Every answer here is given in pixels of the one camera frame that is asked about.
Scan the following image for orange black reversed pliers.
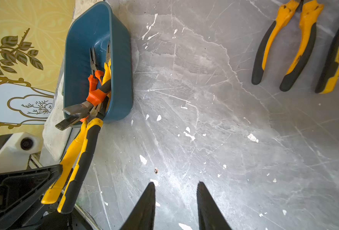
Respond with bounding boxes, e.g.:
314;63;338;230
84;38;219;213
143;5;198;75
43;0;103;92
55;80;112;131

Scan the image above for orange black box pliers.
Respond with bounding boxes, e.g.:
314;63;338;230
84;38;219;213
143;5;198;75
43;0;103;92
88;47;104;92

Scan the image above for yellow box pliers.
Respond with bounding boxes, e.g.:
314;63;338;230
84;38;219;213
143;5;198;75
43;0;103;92
102;41;111;84

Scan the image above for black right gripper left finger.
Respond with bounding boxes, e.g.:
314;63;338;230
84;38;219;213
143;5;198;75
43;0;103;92
121;182;156;230

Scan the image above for teal plastic storage box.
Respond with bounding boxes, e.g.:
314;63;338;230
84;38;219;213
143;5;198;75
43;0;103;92
63;2;133;123

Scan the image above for yellow long-nose pliers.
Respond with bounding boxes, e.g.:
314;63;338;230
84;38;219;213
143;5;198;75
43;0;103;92
251;1;324;92

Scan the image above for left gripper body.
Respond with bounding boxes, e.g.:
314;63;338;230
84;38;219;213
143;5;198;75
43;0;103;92
0;164;72;230

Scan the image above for white green work glove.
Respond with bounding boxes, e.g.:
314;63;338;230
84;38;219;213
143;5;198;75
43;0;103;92
39;68;72;166

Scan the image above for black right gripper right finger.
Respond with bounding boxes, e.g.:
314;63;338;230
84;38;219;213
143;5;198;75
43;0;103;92
197;182;231;230

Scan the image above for yellow black large pliers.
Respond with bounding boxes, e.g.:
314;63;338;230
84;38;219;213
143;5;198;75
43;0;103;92
41;101;107;214

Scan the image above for yellow black combination pliers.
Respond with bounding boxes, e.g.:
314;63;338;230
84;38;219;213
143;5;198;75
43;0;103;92
315;29;339;94

